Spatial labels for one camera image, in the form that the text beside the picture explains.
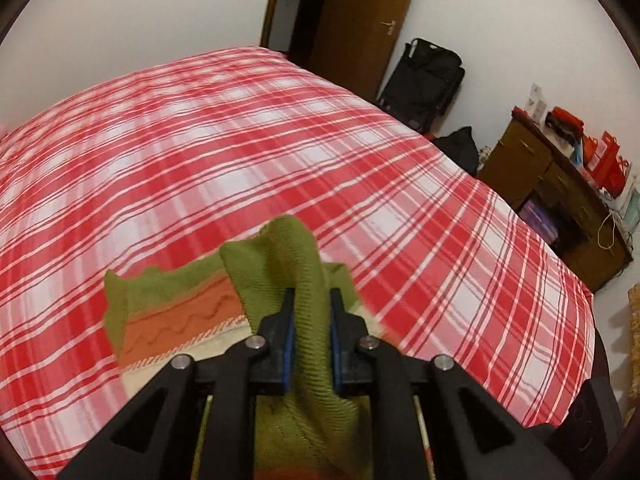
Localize red gift bags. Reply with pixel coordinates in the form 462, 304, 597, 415
580, 131, 632, 194

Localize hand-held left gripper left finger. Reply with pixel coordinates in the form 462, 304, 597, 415
57, 287, 296, 480

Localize red folded cloth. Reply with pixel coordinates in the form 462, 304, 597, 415
545, 106, 586, 137

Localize dark wooden door frame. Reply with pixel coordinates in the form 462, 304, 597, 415
260, 0, 303, 58

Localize white cable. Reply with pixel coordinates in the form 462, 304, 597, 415
597, 210, 618, 252

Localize black bag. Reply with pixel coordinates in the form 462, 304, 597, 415
430, 126, 481, 177

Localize black speaker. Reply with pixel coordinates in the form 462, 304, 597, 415
545, 377, 624, 480

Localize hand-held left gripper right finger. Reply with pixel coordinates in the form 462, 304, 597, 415
329, 287, 566, 480

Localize white box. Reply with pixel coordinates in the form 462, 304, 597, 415
527, 83, 547, 122

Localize green knit sweater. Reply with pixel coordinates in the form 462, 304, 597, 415
102, 215, 436, 480

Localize brown wooden door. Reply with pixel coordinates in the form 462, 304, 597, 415
310, 0, 426, 106

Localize purple box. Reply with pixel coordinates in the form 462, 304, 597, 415
520, 200, 562, 247

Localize black suitcase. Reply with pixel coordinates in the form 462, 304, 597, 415
375, 37, 466, 133

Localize wooden desk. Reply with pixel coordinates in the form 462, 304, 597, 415
477, 107, 633, 293

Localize red plaid bedsheet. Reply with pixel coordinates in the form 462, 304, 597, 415
0, 46, 598, 476

